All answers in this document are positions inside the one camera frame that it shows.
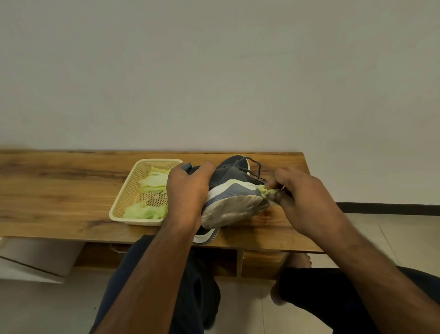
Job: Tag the person's right hand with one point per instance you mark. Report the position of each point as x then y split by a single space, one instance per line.
306 203

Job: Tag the person's left hand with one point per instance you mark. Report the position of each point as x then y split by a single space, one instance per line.
187 196

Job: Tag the grey shoelace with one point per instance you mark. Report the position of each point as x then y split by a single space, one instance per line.
256 170

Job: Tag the person's right forearm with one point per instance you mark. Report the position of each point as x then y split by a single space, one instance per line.
374 285

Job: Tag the person's left forearm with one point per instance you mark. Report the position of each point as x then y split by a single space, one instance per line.
144 285

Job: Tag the cream plastic mesh basket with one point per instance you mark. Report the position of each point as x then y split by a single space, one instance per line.
127 196

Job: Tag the dark baseboard strip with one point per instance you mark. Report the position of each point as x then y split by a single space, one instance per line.
388 208

